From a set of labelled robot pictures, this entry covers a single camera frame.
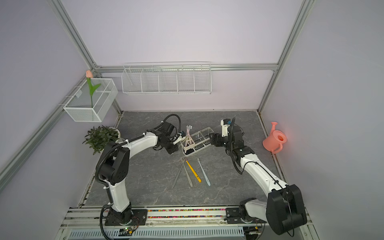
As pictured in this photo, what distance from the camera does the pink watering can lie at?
921mm

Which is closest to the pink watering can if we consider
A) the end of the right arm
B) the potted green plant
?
the end of the right arm

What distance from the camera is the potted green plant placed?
0.82m

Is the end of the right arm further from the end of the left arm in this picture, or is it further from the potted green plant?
the potted green plant

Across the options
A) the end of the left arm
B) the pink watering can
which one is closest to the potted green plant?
the end of the left arm

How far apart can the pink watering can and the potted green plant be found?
962 mm
